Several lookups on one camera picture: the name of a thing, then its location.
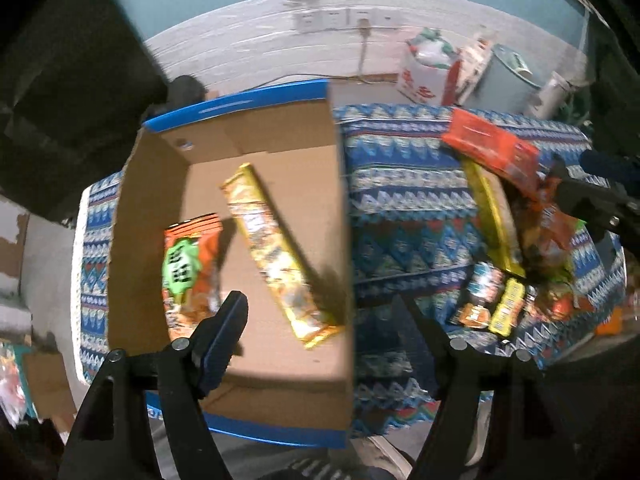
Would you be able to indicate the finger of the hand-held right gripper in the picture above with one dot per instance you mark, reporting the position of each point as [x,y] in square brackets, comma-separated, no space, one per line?
[562,180]

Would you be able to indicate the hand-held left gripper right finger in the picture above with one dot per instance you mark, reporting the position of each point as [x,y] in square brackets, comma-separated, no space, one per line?
[425,345]

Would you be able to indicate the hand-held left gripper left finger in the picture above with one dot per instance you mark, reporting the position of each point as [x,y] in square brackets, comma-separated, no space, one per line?
[222,345]

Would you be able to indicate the orange-red snack bag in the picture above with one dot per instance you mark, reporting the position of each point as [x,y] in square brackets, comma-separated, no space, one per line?
[490,145]

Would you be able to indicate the cardboard box with blue outside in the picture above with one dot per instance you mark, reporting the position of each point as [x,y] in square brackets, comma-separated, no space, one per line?
[280,160]

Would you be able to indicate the small orange snack packet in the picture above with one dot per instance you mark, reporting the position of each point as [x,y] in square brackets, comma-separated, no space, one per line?
[472,316]

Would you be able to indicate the long yellow-green snack pack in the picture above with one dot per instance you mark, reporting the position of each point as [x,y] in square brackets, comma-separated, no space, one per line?
[492,215]

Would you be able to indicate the orange snack bag green label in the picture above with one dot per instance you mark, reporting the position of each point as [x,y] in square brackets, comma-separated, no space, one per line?
[192,270]

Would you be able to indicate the small yellow snack packet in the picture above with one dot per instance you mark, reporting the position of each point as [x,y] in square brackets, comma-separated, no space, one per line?
[507,307]

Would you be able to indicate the long yellow snack pack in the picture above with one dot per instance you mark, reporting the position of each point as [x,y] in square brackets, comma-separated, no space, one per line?
[270,250]

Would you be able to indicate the grey trash bin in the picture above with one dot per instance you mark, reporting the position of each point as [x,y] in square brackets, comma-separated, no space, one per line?
[507,82]

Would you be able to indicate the orange-red snack packet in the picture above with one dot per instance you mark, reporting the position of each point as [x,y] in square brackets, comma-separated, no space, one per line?
[560,302]

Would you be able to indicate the white-red carton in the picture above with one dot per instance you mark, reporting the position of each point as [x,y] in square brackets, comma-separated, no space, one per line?
[475,65]

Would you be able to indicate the patterned blue blanket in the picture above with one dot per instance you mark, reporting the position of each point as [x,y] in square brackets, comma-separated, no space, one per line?
[410,200]

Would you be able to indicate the white box with red print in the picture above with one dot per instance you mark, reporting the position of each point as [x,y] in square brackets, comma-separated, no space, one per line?
[417,82]

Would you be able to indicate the cardboard scrap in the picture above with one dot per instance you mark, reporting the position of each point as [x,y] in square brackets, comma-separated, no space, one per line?
[47,385]

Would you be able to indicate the green-white plastic bag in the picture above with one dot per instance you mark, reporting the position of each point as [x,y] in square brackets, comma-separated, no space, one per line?
[432,47]

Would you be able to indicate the colourful plastic bag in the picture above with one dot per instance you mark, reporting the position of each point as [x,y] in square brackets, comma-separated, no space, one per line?
[15,385]

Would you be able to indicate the black object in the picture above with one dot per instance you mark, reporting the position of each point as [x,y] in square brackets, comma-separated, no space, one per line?
[186,89]

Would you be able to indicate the dark cabinet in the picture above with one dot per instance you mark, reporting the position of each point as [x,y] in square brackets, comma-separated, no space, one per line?
[75,85]

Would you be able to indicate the white wall socket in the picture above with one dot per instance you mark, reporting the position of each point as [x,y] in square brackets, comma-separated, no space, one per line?
[308,20]
[380,17]
[336,19]

